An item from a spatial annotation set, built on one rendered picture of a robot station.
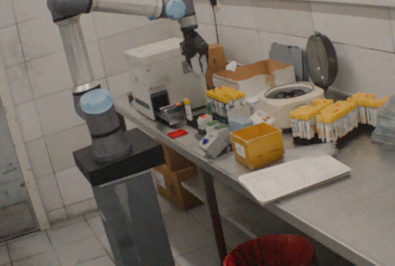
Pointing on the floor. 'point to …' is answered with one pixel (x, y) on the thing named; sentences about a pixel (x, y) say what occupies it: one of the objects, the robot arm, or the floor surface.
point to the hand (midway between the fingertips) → (201, 75)
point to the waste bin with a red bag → (274, 252)
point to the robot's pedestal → (134, 221)
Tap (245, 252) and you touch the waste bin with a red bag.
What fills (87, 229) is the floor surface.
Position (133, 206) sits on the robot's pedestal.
